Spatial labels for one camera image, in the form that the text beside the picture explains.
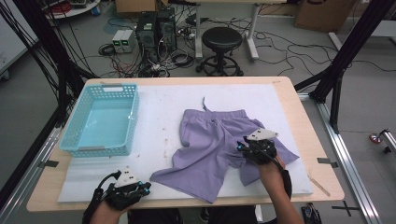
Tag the black round stool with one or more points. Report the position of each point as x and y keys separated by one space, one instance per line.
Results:
x=221 y=39

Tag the aluminium floor rail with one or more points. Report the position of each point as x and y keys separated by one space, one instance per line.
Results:
x=342 y=146
x=18 y=196

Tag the white board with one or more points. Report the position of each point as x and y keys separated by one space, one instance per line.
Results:
x=12 y=40

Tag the round white table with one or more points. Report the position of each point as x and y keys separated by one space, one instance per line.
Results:
x=77 y=11

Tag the thin wooden strip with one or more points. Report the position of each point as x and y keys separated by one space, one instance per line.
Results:
x=319 y=185

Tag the white power supply unit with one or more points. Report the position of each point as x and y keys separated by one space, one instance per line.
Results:
x=117 y=40
x=129 y=39

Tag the metal stand foot with caster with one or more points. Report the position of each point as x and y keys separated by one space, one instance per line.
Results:
x=375 y=138

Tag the white foam mat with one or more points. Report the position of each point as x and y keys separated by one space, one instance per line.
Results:
x=162 y=102

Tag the small cardboard box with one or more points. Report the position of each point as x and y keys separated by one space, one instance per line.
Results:
x=134 y=5

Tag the black tape cross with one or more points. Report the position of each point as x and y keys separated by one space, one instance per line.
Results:
x=345 y=207

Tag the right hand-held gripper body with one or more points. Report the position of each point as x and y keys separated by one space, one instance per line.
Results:
x=261 y=151

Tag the person's black shoe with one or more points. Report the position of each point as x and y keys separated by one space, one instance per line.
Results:
x=311 y=214

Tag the black metal frame post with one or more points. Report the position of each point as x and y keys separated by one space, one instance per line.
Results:
x=351 y=46
x=53 y=46

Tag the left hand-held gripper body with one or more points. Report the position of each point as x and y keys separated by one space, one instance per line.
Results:
x=124 y=194

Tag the black tape piece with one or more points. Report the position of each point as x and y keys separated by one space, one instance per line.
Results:
x=49 y=163
x=325 y=160

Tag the black computer tower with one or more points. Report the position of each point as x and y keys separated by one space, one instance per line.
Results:
x=146 y=31
x=167 y=31

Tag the person's right hand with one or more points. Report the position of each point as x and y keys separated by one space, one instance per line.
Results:
x=272 y=174

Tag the large cardboard box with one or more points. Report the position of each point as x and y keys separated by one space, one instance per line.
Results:
x=323 y=15

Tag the light blue plastic basket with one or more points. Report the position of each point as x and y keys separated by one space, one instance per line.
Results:
x=102 y=124

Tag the person's left hand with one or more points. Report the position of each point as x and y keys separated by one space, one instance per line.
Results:
x=109 y=216

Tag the person's dark trousers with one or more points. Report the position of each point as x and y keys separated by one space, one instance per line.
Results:
x=155 y=217

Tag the purple shorts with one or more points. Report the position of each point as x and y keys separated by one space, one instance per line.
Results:
x=205 y=146

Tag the white desk frame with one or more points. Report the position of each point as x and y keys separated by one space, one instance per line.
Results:
x=198 y=31

